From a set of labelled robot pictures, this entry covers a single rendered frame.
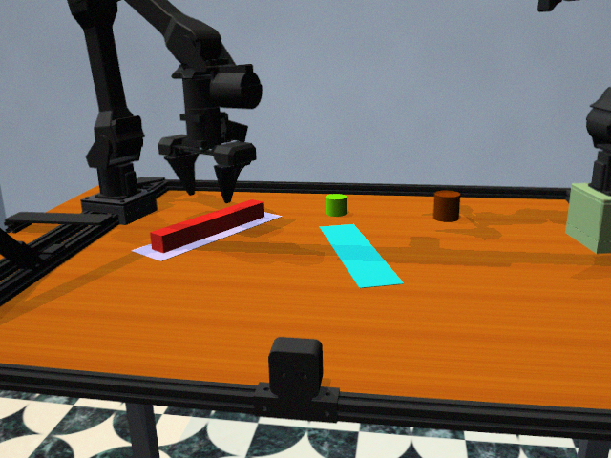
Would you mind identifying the green cylinder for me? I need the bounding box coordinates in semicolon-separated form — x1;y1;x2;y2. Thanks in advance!
326;194;347;217

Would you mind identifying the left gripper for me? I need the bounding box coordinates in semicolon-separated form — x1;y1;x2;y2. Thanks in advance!
158;106;257;203

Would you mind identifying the red bar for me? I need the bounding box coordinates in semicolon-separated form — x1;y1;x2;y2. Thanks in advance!
150;199;264;253

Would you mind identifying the teal rectangle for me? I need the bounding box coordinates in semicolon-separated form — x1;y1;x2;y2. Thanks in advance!
320;224;404;288

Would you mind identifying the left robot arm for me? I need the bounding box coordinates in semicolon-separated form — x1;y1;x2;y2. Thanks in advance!
67;0;263;200

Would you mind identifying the lavender flat rectangle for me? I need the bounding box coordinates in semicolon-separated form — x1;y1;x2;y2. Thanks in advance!
132;212;282;261

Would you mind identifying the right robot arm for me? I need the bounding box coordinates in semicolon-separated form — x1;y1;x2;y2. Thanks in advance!
537;0;611;197

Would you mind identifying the brown cylinder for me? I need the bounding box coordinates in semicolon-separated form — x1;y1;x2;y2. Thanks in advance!
433;191;460;222

